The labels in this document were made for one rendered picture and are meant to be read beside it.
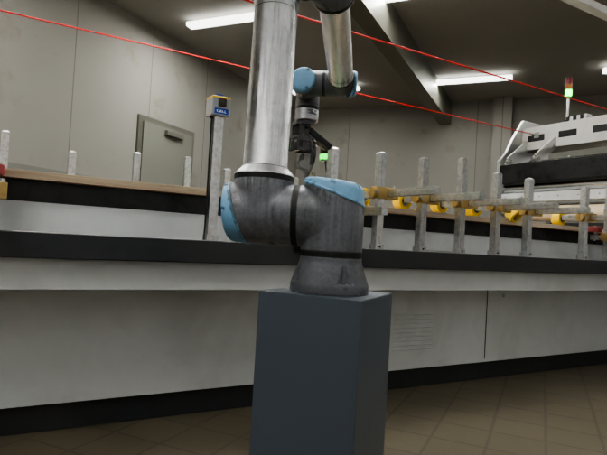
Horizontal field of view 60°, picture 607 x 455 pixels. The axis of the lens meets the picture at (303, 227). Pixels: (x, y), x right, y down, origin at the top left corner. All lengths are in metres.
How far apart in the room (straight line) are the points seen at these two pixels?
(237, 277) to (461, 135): 8.30
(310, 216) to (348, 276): 0.16
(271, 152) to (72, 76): 5.21
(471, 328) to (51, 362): 2.07
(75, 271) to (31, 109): 4.25
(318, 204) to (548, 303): 2.53
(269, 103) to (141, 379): 1.25
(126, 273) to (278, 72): 0.89
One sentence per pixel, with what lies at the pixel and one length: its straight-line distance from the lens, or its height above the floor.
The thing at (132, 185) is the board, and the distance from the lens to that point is 2.02.
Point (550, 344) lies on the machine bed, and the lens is 3.64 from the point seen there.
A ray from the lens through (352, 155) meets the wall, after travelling 10.43.
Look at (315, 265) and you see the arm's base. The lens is 1.22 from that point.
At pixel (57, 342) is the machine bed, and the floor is 0.31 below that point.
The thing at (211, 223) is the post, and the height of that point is 0.76.
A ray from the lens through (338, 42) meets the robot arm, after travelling 1.65.
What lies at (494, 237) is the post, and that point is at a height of 0.79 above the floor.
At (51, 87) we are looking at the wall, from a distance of 6.19.
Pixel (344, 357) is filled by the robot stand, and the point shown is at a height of 0.48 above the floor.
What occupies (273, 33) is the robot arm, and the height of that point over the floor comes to 1.22.
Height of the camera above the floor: 0.72
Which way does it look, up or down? 1 degrees up
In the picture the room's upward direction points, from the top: 3 degrees clockwise
